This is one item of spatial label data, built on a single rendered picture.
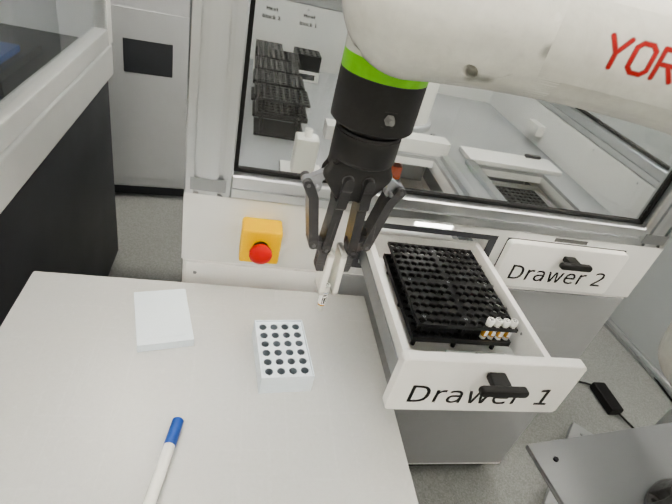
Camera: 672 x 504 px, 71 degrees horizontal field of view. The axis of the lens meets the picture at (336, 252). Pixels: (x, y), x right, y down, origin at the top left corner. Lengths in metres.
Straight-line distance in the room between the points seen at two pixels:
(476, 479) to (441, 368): 1.12
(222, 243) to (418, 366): 0.44
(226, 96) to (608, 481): 0.83
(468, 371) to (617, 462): 0.33
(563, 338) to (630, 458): 0.45
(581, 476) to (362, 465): 0.34
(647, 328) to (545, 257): 1.63
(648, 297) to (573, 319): 1.38
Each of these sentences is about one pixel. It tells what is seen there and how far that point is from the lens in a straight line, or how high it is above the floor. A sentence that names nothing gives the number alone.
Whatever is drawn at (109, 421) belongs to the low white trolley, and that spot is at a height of 0.76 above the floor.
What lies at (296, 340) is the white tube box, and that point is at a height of 0.80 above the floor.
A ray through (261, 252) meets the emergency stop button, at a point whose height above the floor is 0.89.
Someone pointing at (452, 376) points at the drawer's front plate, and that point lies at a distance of 0.71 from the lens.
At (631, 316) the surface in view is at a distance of 2.72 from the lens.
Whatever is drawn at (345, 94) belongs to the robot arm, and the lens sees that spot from 0.50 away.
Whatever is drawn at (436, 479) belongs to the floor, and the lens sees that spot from 1.72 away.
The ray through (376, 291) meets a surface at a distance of 0.83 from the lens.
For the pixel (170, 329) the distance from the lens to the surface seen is 0.84.
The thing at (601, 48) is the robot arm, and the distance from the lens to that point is 0.37.
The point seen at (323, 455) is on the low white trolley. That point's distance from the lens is 0.74.
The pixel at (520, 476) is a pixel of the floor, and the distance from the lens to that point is 1.88.
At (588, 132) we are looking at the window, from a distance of 1.01.
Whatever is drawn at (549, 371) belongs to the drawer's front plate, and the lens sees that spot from 0.78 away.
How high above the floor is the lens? 1.38
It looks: 35 degrees down
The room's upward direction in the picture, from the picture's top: 15 degrees clockwise
